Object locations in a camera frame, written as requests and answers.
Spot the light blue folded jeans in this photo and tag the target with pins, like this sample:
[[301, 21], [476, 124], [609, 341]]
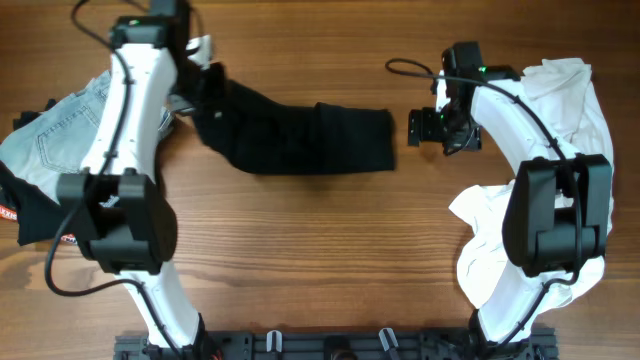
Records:
[[57, 141]]

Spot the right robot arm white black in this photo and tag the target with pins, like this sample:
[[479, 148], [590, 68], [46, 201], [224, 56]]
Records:
[[539, 241]]

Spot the black folded shirt under jeans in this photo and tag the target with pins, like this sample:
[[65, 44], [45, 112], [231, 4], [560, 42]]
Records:
[[38, 216]]

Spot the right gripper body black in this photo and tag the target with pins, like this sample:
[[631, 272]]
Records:
[[448, 124]]

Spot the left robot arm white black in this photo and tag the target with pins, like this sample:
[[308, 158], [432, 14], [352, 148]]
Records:
[[113, 205]]

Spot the black polo shirt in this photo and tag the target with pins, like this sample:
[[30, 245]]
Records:
[[260, 136]]

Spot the white crumpled shirt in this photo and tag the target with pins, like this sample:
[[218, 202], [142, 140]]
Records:
[[562, 95]]

